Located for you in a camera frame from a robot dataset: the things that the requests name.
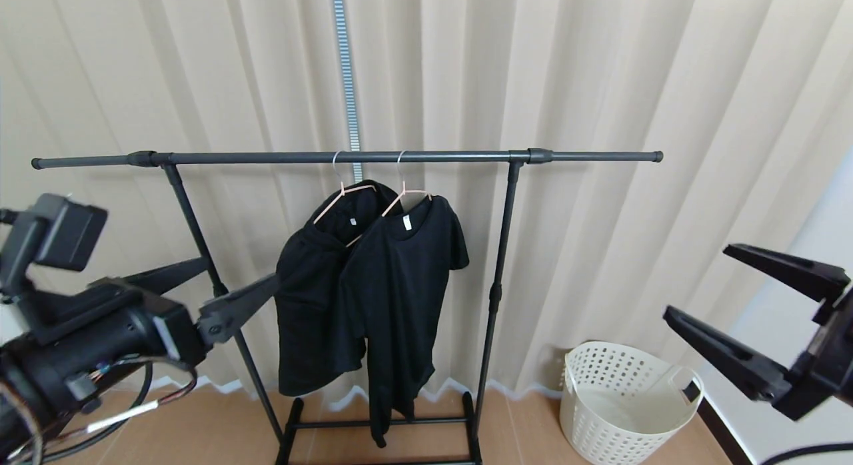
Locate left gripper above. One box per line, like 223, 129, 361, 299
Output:
0, 256, 282, 444

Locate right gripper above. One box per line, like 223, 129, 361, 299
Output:
662, 243, 853, 423

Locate black shorts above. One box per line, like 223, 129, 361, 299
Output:
274, 179, 405, 398

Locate pink clothes hanger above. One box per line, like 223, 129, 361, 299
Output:
313, 151, 378, 248
381, 150, 434, 219

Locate black garment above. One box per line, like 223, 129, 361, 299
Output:
335, 195, 471, 450

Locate black clothes rack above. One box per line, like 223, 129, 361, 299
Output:
31, 148, 665, 465

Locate white laundry basket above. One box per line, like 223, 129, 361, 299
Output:
558, 340, 705, 465

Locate beige curtain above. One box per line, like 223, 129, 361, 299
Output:
0, 0, 853, 402

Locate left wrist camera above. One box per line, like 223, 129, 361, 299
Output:
0, 193, 109, 300

